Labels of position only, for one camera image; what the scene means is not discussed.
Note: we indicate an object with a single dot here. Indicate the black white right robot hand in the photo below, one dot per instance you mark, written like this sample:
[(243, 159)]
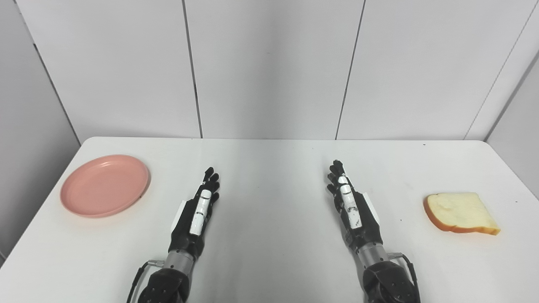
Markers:
[(363, 229)]

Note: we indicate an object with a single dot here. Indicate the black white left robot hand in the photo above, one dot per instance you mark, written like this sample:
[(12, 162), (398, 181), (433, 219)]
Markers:
[(185, 229)]

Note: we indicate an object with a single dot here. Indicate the pink round plate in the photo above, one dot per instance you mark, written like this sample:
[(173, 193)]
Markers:
[(104, 186)]

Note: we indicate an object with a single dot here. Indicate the slice of white bread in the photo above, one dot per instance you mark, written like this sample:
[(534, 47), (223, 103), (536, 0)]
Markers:
[(459, 212)]

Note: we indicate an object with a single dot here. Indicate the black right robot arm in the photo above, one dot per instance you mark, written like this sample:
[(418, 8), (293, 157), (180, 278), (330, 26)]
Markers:
[(389, 284)]

